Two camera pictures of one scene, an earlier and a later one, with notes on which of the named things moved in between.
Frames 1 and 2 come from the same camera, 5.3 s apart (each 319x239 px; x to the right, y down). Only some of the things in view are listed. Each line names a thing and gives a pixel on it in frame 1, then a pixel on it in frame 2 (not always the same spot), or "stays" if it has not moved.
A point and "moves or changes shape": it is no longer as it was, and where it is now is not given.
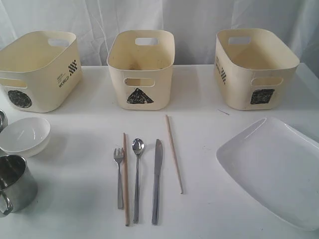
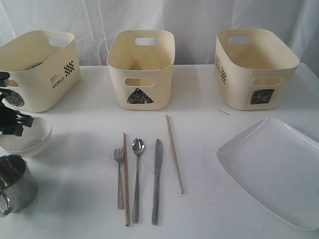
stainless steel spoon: x=138 y=145 stays
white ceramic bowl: x=26 y=137 stays
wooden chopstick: x=126 y=180 stays
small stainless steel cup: x=4 y=121 moves or changes shape
